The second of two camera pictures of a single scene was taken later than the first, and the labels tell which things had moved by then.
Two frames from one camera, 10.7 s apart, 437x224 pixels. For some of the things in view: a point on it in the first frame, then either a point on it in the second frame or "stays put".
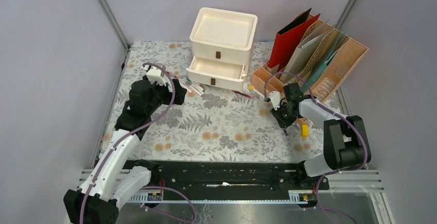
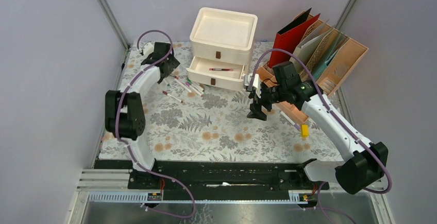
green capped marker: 195,85 stays put
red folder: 286,42 stays put
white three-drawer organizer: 221,41 stays put
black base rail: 236,176 stays put
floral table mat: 237,124 stays put
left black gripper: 180,92 -> 172,63
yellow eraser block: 305,131 stays put
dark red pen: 238,92 -> 223,69
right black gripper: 284,123 -> 255,107
